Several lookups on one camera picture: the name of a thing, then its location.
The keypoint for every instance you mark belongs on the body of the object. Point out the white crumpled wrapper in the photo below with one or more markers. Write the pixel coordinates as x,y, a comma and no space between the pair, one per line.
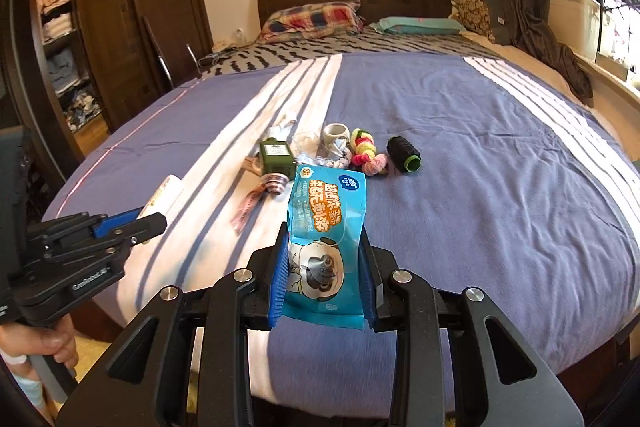
285,127

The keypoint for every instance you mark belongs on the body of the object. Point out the person's left hand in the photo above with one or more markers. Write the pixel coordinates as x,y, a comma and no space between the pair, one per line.
45,342

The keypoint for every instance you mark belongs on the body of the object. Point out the pink striped ribbon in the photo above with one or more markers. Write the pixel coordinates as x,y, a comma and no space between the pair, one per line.
250,207

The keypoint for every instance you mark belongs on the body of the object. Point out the green bottle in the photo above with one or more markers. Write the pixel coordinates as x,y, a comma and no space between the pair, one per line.
275,159

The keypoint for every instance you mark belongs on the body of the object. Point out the folded metal frame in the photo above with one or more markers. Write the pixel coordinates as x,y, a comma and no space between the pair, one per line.
161,54

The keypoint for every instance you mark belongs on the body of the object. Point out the white storage box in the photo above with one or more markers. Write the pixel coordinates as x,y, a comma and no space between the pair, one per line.
575,19

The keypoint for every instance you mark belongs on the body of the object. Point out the blue white striped bedsheet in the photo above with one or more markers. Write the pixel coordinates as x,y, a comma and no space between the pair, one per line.
450,157

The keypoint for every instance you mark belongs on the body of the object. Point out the dark grey cushion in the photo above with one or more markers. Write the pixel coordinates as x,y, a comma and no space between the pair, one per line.
500,14

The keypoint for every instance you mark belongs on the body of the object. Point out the brown patterned cushion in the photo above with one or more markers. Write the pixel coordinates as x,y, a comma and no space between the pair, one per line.
472,9

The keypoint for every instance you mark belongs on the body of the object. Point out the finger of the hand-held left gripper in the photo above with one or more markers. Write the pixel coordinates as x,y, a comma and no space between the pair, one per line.
112,223
145,227

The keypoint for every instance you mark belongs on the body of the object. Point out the teal pillow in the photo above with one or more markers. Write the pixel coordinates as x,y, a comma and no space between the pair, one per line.
415,26

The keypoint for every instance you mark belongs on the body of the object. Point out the clear plastic box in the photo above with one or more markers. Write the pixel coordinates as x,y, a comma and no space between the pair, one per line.
305,142

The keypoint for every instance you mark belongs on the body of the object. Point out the white tube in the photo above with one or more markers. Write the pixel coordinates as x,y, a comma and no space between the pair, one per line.
162,194

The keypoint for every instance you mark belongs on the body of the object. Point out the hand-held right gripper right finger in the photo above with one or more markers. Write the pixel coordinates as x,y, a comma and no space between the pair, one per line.
367,292

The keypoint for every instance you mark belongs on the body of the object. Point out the white tape roll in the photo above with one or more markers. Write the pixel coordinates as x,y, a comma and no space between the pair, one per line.
330,138

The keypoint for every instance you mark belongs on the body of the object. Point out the shelf of folded clothes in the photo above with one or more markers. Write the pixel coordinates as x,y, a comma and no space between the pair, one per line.
62,37

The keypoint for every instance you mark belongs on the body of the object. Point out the blue printed wipes packet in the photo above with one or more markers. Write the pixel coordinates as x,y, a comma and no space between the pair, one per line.
320,227

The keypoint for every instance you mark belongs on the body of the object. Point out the plaid pillow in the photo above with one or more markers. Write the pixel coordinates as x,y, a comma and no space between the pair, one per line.
310,19

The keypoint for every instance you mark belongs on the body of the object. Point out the grey black patterned blanket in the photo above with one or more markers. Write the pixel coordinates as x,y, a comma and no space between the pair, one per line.
300,52

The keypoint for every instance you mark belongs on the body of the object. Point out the black thread spool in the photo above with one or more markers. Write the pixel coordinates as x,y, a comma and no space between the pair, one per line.
402,152

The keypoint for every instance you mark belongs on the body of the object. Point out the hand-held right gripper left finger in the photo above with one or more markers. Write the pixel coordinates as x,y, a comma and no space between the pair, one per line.
279,282

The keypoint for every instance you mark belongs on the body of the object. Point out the pink scrunchie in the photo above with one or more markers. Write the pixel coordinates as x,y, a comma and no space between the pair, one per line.
377,164

